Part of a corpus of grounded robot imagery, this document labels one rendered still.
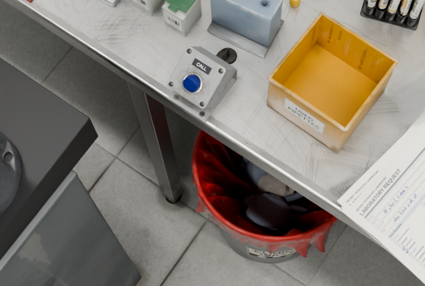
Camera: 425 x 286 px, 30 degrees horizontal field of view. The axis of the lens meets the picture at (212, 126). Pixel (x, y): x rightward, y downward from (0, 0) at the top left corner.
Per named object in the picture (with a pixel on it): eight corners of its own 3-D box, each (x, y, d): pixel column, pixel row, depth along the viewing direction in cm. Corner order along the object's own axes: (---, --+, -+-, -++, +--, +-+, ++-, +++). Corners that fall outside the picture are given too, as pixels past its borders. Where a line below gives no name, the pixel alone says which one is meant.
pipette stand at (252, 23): (207, 31, 125) (204, 0, 116) (227, -3, 127) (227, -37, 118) (263, 59, 123) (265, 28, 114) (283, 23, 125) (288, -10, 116)
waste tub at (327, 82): (264, 105, 120) (266, 78, 111) (314, 42, 124) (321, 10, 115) (337, 155, 117) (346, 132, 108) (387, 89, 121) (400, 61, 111)
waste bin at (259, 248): (167, 224, 204) (149, 172, 162) (246, 114, 214) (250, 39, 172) (290, 309, 195) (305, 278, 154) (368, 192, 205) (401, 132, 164)
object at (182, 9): (164, 24, 126) (160, 3, 120) (181, 2, 127) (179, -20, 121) (184, 37, 125) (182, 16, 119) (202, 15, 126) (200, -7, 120)
